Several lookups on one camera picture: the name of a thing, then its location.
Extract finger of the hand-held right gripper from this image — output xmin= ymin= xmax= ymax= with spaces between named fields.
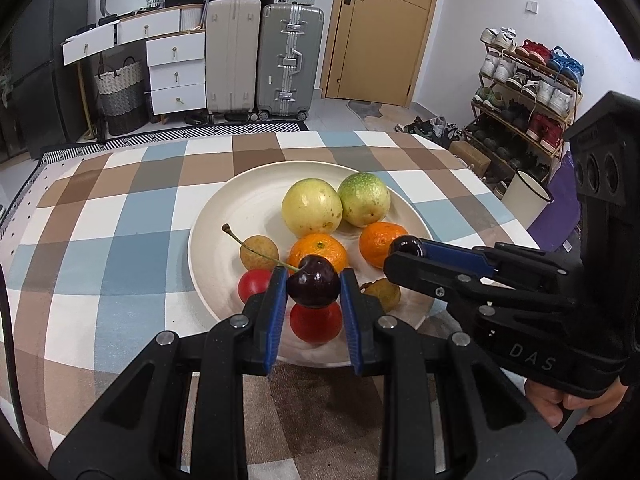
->
xmin=382 ymin=250 xmax=583 ymax=333
xmin=417 ymin=239 xmax=573 ymax=288

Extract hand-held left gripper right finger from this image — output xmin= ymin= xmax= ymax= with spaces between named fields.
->
xmin=339 ymin=269 xmax=578 ymax=480

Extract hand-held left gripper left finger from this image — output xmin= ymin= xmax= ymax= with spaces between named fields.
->
xmin=47 ymin=266 xmax=290 ymax=480

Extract dark red cherry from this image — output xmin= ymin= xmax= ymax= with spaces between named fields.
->
xmin=389 ymin=235 xmax=424 ymax=261
xmin=221 ymin=223 xmax=342 ymax=309

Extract red cherry tomato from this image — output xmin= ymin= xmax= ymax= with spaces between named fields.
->
xmin=289 ymin=301 xmax=344 ymax=345
xmin=237 ymin=268 xmax=273 ymax=304

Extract brown longan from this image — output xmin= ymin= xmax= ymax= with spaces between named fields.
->
xmin=361 ymin=277 xmax=401 ymax=312
xmin=239 ymin=238 xmax=280 ymax=272

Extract orange tangerine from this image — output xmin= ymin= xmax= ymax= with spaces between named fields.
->
xmin=287 ymin=233 xmax=349 ymax=276
xmin=359 ymin=221 xmax=411 ymax=269

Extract green passion fruit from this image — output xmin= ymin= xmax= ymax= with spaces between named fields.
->
xmin=337 ymin=172 xmax=392 ymax=228

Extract yellow passion fruit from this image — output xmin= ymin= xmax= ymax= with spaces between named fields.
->
xmin=281 ymin=178 xmax=344 ymax=239

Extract white round plate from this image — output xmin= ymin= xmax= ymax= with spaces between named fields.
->
xmin=187 ymin=161 xmax=436 ymax=367

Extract person's right hand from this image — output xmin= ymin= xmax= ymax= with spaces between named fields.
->
xmin=524 ymin=377 xmax=628 ymax=429

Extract purple mat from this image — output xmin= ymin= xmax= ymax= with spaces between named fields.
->
xmin=527 ymin=152 xmax=583 ymax=253

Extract white metal bucket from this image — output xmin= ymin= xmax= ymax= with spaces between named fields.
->
xmin=500 ymin=169 xmax=555 ymax=231

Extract small cardboard box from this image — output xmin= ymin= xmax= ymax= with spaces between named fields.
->
xmin=449 ymin=140 xmax=493 ymax=177

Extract pile of worn sneakers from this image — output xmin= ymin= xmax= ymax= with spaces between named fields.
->
xmin=394 ymin=116 xmax=463 ymax=142

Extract wooden shoe rack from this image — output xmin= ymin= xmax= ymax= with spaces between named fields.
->
xmin=462 ymin=27 xmax=585 ymax=186

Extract irregular grey door mat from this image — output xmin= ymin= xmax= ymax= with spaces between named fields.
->
xmin=346 ymin=100 xmax=385 ymax=121

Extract rows of assorted shoes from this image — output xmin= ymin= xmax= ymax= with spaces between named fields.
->
xmin=470 ymin=27 xmax=585 ymax=181

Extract checked tablecloth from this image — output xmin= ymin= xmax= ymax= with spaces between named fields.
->
xmin=0 ymin=130 xmax=543 ymax=480

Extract black white striped rug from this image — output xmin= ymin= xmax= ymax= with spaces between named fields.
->
xmin=40 ymin=120 xmax=311 ymax=161

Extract wooden door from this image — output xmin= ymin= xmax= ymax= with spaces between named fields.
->
xmin=320 ymin=0 xmax=443 ymax=108

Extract silver suitcase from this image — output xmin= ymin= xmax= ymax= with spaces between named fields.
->
xmin=256 ymin=2 xmax=325 ymax=122

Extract beige suitcase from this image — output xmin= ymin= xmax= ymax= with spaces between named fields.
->
xmin=205 ymin=0 xmax=262 ymax=115

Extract woven laundry basket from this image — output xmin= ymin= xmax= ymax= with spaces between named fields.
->
xmin=94 ymin=56 xmax=150 ymax=136

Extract white drawer chest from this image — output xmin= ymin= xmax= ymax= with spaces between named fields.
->
xmin=61 ymin=7 xmax=208 ymax=116

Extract white ribbed bin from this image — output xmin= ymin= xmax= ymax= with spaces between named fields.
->
xmin=179 ymin=4 xmax=207 ymax=31

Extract black refrigerator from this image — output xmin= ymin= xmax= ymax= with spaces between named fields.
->
xmin=0 ymin=0 xmax=91 ymax=161

